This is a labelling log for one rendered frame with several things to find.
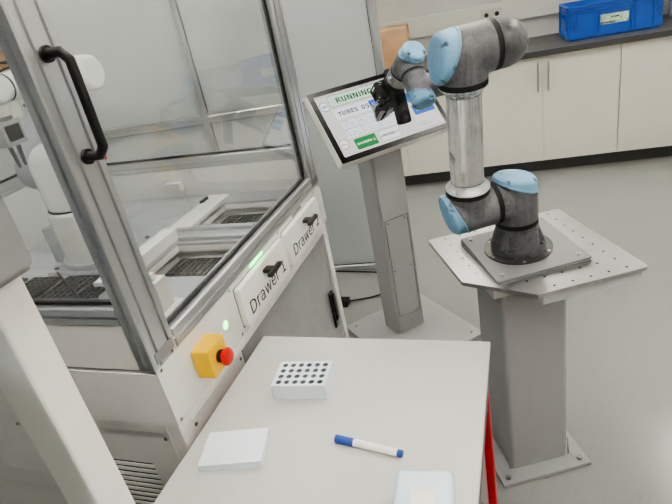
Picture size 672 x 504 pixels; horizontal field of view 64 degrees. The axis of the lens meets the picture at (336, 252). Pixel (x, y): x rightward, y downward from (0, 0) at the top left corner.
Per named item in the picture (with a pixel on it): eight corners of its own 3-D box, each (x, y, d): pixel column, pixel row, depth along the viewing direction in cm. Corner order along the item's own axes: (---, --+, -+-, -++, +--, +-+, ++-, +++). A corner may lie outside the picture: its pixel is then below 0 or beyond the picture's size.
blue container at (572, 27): (644, 20, 398) (646, -12, 389) (664, 26, 363) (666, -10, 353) (557, 35, 413) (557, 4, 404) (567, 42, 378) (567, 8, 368)
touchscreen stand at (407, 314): (484, 337, 247) (467, 117, 203) (404, 381, 231) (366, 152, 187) (418, 296, 289) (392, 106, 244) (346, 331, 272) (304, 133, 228)
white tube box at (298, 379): (335, 373, 124) (332, 360, 122) (328, 399, 116) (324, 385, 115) (284, 374, 127) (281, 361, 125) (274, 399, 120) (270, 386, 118)
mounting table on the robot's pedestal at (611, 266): (558, 239, 184) (558, 208, 179) (646, 304, 144) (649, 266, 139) (431, 271, 181) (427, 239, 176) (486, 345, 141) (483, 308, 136)
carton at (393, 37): (413, 59, 442) (409, 22, 430) (411, 65, 414) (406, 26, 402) (364, 67, 452) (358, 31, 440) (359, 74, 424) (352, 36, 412)
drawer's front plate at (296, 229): (322, 225, 188) (316, 196, 183) (293, 266, 163) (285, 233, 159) (318, 225, 188) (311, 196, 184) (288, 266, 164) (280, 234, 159)
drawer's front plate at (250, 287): (290, 270, 161) (282, 237, 157) (250, 327, 137) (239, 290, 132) (285, 270, 162) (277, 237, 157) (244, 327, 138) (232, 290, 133)
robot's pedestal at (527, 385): (544, 404, 205) (540, 222, 172) (591, 464, 178) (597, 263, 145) (469, 424, 203) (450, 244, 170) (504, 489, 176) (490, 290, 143)
